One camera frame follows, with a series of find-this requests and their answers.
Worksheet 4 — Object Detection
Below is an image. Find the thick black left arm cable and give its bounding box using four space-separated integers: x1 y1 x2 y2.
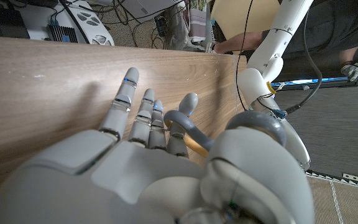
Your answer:
286 9 323 114

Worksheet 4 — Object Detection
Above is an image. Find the light grey flat box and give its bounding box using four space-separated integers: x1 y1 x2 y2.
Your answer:
119 0 186 20

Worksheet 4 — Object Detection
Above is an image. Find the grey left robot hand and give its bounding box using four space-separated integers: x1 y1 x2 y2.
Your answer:
277 117 312 172

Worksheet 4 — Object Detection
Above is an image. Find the grey metal table leg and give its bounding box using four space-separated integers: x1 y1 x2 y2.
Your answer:
205 0 214 52

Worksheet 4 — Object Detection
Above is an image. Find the person hand in grey glove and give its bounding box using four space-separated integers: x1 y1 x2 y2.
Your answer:
340 60 358 83

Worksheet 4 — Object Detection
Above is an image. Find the beige striped curtain backdrop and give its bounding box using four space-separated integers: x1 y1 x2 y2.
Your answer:
306 175 358 224

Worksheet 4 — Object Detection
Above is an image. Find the bare person forearm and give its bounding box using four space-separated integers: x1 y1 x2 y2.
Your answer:
338 46 358 63
213 30 267 54

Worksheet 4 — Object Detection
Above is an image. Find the thin left wrist cable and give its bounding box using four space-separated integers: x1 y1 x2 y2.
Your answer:
235 0 254 111

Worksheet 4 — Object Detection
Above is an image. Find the black rectangular box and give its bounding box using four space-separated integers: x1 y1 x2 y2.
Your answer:
0 6 30 40

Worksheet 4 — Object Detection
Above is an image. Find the tan cardboard sheet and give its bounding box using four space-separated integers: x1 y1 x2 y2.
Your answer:
211 0 281 40

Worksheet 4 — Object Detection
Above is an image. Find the black floor cable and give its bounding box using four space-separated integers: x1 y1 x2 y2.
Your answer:
98 0 198 50

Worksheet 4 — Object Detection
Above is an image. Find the person in dark shirt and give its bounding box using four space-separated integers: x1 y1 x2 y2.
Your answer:
259 0 358 82

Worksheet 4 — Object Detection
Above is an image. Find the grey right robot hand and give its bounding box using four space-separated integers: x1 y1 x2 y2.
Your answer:
0 67 316 224

